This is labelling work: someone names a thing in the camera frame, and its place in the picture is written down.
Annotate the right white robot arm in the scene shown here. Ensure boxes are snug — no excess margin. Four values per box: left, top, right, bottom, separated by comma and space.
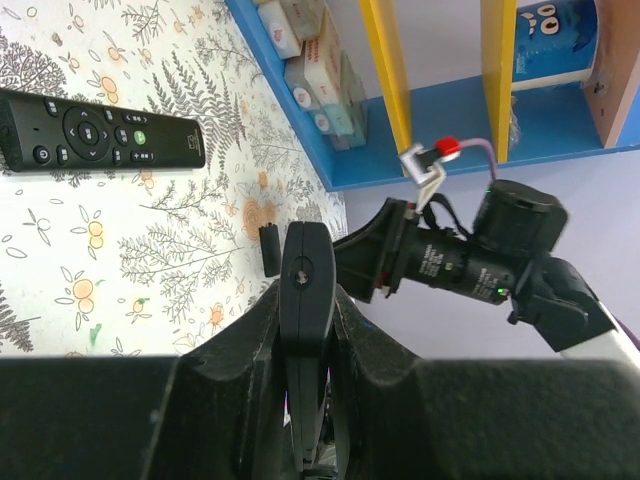
334, 179, 639, 366

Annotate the white tissue pack right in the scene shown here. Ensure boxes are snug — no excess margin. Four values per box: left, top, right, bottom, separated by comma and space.
284, 6, 342, 110

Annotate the light blue tissue pack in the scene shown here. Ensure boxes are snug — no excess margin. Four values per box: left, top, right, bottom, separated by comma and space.
321, 51, 368, 151

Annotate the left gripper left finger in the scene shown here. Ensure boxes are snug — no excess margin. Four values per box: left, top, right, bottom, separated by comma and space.
1, 286, 284, 479

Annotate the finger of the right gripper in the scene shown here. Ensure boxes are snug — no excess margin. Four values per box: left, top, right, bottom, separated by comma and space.
333, 202, 395, 303

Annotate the small black battery door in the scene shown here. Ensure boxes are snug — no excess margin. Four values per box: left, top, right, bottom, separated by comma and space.
259, 223, 281, 278

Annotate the floral table mat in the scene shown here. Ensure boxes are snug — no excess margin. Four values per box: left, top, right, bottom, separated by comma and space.
1, 1, 347, 357

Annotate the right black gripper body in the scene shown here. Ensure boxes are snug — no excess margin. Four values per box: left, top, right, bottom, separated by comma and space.
379, 198, 515, 305

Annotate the blue shelf unit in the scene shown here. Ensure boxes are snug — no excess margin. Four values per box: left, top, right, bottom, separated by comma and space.
228, 1, 639, 191

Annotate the white tissue pack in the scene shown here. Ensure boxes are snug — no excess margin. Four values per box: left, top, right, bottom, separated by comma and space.
284, 6, 342, 110
254, 0, 325, 60

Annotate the black remote with buttons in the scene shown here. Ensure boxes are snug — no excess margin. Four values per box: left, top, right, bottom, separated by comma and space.
1, 89, 206, 173

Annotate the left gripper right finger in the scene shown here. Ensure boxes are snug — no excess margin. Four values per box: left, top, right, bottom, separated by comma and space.
329, 291, 639, 479

